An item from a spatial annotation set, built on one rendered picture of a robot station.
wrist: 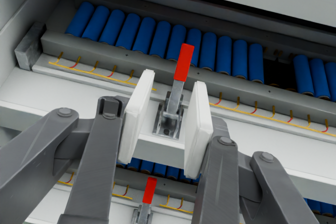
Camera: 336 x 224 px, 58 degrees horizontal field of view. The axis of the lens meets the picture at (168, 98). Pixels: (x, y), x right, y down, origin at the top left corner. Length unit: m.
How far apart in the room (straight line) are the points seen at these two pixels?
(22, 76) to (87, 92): 0.07
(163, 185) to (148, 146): 0.15
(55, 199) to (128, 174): 0.11
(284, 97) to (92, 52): 0.22
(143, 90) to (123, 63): 0.18
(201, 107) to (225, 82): 0.18
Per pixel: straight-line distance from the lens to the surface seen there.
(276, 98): 0.35
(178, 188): 0.46
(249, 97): 0.35
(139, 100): 0.15
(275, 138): 0.35
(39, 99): 0.34
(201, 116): 0.15
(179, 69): 0.29
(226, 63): 0.37
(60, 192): 0.48
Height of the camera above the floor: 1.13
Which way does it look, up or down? 33 degrees down
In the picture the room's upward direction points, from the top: 14 degrees clockwise
